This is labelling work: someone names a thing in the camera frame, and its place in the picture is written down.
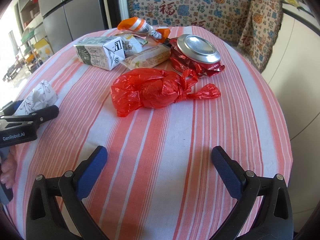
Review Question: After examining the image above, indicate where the narrow printed blanket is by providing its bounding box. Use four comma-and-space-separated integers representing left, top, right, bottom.
237, 0, 283, 73

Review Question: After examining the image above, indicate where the storage rack with basins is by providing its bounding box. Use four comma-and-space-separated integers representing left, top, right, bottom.
15, 27, 50, 70

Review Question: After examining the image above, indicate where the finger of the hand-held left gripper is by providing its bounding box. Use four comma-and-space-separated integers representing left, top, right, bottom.
0, 100, 24, 117
0, 105, 60, 130

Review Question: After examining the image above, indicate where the printed cardboard box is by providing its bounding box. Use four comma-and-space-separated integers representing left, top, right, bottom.
34, 38, 53, 60

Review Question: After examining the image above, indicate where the floral tissue pack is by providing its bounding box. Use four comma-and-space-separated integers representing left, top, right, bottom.
14, 79, 60, 117

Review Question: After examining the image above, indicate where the dark wall shelf cabinet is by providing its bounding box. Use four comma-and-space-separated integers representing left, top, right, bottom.
17, 0, 42, 28

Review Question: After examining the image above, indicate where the crushed red can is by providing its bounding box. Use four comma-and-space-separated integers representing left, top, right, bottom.
169, 34, 225, 78

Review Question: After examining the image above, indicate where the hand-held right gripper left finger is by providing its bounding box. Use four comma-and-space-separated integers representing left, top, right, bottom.
26, 145, 108, 240

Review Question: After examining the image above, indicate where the striped pink white tablecloth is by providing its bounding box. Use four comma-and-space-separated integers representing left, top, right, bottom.
5, 25, 293, 240

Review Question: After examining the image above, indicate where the knotted red plastic bag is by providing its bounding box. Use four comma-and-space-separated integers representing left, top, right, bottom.
111, 68, 222, 118

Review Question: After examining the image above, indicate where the orange white wrapper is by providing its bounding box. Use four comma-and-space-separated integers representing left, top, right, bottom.
117, 17, 171, 43

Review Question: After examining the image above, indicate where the green white milk carton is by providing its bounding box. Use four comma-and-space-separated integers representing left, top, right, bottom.
73, 36, 125, 71

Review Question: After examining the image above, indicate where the beige bar wrapper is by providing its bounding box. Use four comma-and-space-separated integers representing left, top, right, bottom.
121, 46, 172, 70

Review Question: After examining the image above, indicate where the grey refrigerator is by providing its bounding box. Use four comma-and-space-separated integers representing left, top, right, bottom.
36, 0, 107, 42

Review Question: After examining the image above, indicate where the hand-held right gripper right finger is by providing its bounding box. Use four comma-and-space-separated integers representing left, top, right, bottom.
211, 145, 293, 240

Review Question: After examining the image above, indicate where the large printed blanket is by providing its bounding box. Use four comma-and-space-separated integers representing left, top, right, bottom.
125, 0, 253, 47

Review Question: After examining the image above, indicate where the white kitchen counter cabinet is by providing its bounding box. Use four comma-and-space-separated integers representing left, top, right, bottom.
260, 2, 320, 205

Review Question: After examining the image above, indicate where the white yellow snack packet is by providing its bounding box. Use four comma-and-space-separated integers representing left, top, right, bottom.
121, 34, 148, 57

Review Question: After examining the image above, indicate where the person's left hand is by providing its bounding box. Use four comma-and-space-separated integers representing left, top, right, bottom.
0, 150, 18, 190

